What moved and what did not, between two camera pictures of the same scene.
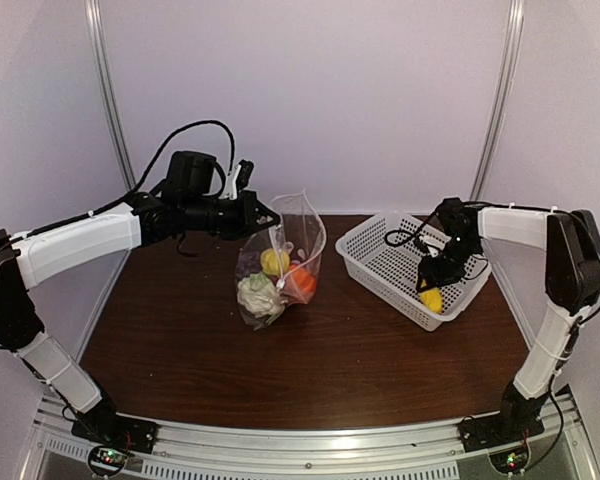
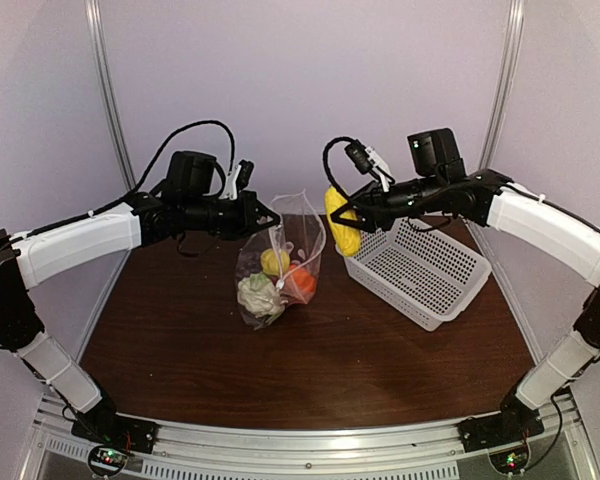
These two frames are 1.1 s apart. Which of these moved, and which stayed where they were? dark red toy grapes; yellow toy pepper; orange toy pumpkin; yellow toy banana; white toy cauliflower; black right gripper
Moved: yellow toy banana; black right gripper
Stayed: dark red toy grapes; orange toy pumpkin; white toy cauliflower; yellow toy pepper
